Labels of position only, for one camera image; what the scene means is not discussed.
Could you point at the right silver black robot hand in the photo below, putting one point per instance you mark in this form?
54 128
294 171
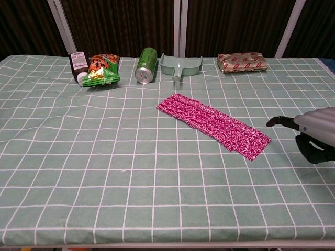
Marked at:
316 123

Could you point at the pink patterned cloth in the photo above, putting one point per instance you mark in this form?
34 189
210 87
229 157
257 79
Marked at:
204 120

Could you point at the gold red wrapped packet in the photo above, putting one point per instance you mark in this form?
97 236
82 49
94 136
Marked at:
242 62

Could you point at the pale green plastic dustpan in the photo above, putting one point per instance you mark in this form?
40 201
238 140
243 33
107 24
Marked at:
180 66

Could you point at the green drink can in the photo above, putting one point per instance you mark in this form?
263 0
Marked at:
146 66

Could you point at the green white checked tablecloth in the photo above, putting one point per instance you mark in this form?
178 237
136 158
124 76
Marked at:
104 170

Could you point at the dark brown curtain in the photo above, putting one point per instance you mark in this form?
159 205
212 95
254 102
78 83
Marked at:
120 23

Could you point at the green orange snack bag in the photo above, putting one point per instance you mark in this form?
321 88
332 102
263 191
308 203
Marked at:
100 72

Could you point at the brown bottle white label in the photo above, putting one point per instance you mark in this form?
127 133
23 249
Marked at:
77 64

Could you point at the slanted white frame post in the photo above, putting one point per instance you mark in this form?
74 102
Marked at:
289 28
62 26

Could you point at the upright white frame post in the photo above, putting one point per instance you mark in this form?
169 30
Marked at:
180 26

